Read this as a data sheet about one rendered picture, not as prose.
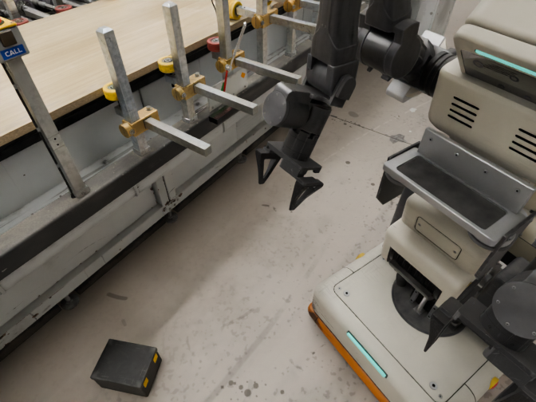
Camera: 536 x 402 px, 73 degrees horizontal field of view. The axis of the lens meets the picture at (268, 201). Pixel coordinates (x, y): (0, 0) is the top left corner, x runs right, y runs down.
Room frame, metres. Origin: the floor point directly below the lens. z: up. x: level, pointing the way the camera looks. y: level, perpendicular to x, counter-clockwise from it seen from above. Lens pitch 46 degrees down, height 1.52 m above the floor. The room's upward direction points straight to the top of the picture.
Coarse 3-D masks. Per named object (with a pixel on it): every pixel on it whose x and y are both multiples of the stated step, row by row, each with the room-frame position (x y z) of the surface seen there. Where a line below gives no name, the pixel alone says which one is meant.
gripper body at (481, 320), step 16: (464, 304) 0.24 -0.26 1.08; (480, 304) 0.24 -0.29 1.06; (464, 320) 0.21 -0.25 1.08; (480, 320) 0.21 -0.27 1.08; (496, 320) 0.20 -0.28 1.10; (480, 336) 0.19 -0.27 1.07; (496, 336) 0.19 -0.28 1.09; (512, 336) 0.18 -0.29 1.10; (512, 352) 0.17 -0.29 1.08; (528, 352) 0.18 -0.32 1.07; (528, 368) 0.15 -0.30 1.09
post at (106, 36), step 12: (108, 36) 1.04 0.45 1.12; (108, 48) 1.03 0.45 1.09; (108, 60) 1.03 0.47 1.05; (120, 60) 1.05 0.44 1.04; (120, 72) 1.04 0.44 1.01; (120, 84) 1.03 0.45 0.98; (120, 96) 1.03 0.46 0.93; (132, 96) 1.05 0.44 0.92; (132, 108) 1.04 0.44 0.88; (132, 120) 1.03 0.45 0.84; (144, 144) 1.04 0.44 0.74
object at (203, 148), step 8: (120, 112) 1.12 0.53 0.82; (144, 120) 1.05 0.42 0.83; (152, 120) 1.05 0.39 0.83; (152, 128) 1.03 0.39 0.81; (160, 128) 1.01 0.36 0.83; (168, 128) 1.01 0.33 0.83; (168, 136) 0.99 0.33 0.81; (176, 136) 0.96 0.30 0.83; (184, 136) 0.96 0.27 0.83; (192, 136) 0.96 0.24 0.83; (184, 144) 0.95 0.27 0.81; (192, 144) 0.92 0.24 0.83; (200, 144) 0.92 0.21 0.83; (208, 144) 0.92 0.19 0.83; (200, 152) 0.91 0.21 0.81; (208, 152) 0.90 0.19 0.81
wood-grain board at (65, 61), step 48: (144, 0) 2.07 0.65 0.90; (192, 0) 2.07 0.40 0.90; (240, 0) 2.07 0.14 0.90; (48, 48) 1.47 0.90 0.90; (96, 48) 1.47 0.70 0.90; (144, 48) 1.47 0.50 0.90; (192, 48) 1.51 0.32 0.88; (0, 96) 1.09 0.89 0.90; (48, 96) 1.09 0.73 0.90; (96, 96) 1.12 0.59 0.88; (0, 144) 0.85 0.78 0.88
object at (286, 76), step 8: (216, 56) 1.52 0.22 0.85; (240, 64) 1.45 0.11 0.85; (248, 64) 1.42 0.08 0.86; (256, 64) 1.41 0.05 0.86; (256, 72) 1.40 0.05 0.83; (264, 72) 1.38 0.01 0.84; (272, 72) 1.35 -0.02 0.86; (280, 72) 1.34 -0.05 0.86; (288, 72) 1.34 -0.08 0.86; (280, 80) 1.33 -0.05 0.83; (288, 80) 1.31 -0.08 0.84; (296, 80) 1.29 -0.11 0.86
